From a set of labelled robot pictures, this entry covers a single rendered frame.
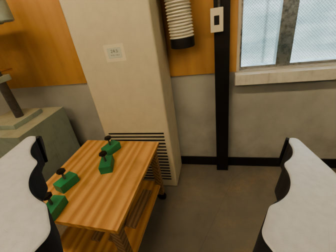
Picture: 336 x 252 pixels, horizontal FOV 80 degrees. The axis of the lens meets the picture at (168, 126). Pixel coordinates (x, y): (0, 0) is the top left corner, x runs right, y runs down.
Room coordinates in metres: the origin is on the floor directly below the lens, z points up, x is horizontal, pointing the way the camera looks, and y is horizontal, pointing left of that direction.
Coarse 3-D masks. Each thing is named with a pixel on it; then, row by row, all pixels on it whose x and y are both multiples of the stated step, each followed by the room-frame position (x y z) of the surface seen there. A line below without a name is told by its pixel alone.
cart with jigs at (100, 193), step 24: (96, 144) 1.24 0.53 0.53; (120, 144) 1.19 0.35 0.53; (144, 144) 1.15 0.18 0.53; (72, 168) 1.01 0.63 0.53; (96, 168) 0.97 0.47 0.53; (120, 168) 0.94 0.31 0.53; (144, 168) 0.90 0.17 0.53; (48, 192) 0.71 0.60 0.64; (72, 192) 0.80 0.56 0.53; (96, 192) 0.77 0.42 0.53; (120, 192) 0.75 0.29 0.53; (144, 192) 1.03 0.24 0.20; (72, 216) 0.65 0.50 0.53; (96, 216) 0.63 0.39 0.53; (120, 216) 0.61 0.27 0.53; (144, 216) 0.85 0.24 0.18; (72, 240) 0.76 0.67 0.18; (96, 240) 0.73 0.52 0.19; (120, 240) 0.56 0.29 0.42
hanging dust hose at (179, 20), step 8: (168, 0) 1.32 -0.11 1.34; (176, 0) 1.30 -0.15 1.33; (184, 0) 1.31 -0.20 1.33; (168, 8) 1.34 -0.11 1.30; (176, 8) 1.30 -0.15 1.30; (184, 8) 1.31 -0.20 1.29; (168, 16) 1.34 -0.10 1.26; (176, 16) 1.30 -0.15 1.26; (184, 16) 1.30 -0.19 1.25; (176, 24) 1.31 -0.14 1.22; (184, 24) 1.30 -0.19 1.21; (192, 24) 1.36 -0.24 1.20; (176, 32) 1.30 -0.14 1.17; (184, 32) 1.30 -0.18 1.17; (176, 40) 1.31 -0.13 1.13; (184, 40) 1.29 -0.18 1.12; (192, 40) 1.32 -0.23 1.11; (176, 48) 1.31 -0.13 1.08
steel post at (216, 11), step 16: (224, 0) 1.34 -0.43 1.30; (224, 16) 1.34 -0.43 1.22; (224, 32) 1.33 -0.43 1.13; (224, 48) 1.34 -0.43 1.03; (224, 64) 1.33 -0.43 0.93; (224, 80) 1.33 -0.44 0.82; (224, 96) 1.33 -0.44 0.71; (224, 112) 1.33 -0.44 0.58; (224, 128) 1.33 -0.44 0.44; (224, 144) 1.33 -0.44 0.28; (224, 160) 1.33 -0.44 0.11
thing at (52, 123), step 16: (0, 0) 1.39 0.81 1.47; (0, 16) 1.36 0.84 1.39; (0, 80) 1.45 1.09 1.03; (16, 112) 1.46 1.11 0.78; (32, 112) 1.51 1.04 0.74; (48, 112) 1.57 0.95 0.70; (64, 112) 1.65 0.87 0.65; (0, 128) 1.36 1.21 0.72; (16, 128) 1.34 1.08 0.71; (32, 128) 1.32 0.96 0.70; (48, 128) 1.44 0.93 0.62; (64, 128) 1.58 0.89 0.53; (0, 144) 1.25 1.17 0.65; (16, 144) 1.21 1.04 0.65; (48, 144) 1.37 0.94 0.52; (64, 144) 1.51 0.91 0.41; (48, 160) 1.31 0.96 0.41; (64, 160) 1.44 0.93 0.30; (48, 176) 1.25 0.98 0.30
